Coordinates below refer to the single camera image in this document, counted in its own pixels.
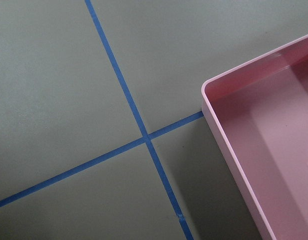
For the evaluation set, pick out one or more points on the pink plastic bin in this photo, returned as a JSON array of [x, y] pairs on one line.
[[258, 115]]

